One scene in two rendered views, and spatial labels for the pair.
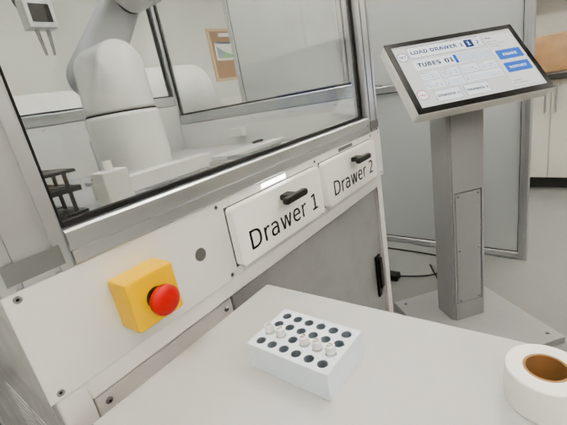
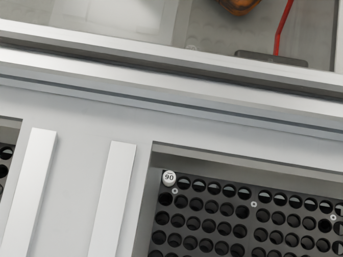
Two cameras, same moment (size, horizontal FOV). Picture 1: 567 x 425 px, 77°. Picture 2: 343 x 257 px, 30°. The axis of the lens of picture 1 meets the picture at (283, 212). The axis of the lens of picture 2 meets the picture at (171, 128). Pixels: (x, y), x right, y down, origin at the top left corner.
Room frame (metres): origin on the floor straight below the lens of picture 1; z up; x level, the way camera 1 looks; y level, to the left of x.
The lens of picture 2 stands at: (0.93, 0.17, 1.47)
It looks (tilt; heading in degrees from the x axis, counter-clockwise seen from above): 68 degrees down; 233
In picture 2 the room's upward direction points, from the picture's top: 7 degrees clockwise
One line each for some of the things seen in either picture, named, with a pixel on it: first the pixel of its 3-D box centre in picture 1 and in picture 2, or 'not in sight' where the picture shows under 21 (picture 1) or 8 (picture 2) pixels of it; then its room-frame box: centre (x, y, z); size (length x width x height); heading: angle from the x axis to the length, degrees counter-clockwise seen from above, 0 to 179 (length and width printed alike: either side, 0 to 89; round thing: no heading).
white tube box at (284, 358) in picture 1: (305, 348); not in sight; (0.39, 0.00, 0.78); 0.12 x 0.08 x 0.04; 49
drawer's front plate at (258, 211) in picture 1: (283, 210); not in sight; (0.70, 0.00, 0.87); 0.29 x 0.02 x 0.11; 140
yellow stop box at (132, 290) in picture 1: (148, 293); not in sight; (0.43, 0.20, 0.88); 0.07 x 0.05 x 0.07; 140
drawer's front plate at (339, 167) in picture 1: (351, 170); not in sight; (0.94, -0.20, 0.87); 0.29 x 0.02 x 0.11; 140
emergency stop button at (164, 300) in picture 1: (162, 298); not in sight; (0.41, 0.17, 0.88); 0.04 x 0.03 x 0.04; 140
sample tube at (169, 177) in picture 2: not in sight; (168, 183); (0.82, 0.02, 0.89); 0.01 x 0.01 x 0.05
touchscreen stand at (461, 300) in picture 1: (467, 217); not in sight; (1.32, -0.72, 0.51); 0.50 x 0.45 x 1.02; 9
